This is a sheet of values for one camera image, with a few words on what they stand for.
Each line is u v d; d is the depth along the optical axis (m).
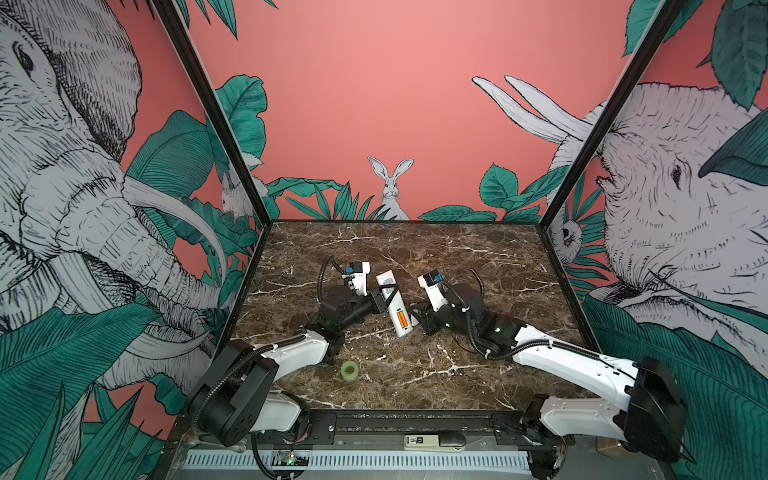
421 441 0.69
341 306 0.65
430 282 0.67
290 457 0.70
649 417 0.39
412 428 0.75
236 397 0.42
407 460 0.70
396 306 0.79
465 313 0.56
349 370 0.84
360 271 0.76
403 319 0.80
